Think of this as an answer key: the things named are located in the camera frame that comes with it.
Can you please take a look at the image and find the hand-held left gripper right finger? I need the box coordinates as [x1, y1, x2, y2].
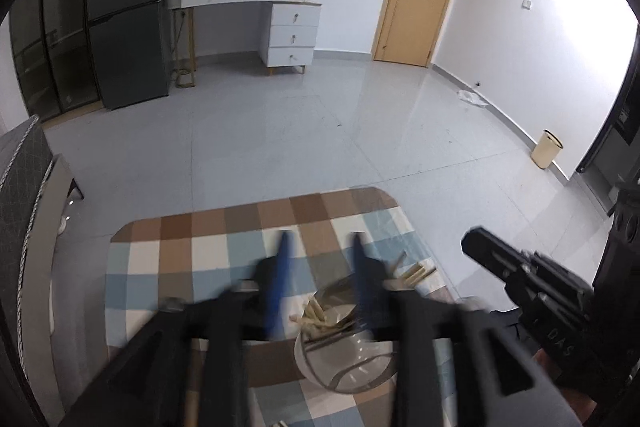
[350, 232, 583, 427]

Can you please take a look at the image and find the white paper scrap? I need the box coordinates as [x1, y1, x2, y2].
[455, 90, 489, 108]

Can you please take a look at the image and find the beige trash bin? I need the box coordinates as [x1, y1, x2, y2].
[530, 130, 565, 170]

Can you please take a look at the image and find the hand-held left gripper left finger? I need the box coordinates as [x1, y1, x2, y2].
[60, 231, 297, 427]

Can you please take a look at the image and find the black refrigerator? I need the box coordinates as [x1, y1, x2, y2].
[85, 0, 179, 111]

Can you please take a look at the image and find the black furniture unit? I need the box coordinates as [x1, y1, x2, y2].
[575, 27, 640, 218]

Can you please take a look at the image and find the white chopstick holder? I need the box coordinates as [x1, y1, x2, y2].
[294, 279, 401, 394]

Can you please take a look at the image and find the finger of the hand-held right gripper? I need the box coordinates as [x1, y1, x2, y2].
[461, 227, 533, 284]

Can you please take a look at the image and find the black glass cabinet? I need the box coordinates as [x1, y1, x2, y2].
[9, 0, 103, 124]

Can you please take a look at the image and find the checkered blue brown tablecloth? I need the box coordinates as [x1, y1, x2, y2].
[105, 187, 463, 427]

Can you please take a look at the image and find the white dressing table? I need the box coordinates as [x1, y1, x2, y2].
[165, 0, 323, 78]

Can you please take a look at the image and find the light bamboo chopstick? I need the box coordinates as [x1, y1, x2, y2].
[400, 259, 437, 288]

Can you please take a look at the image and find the bundle of wooden chopsticks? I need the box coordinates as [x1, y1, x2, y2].
[289, 292, 362, 344]

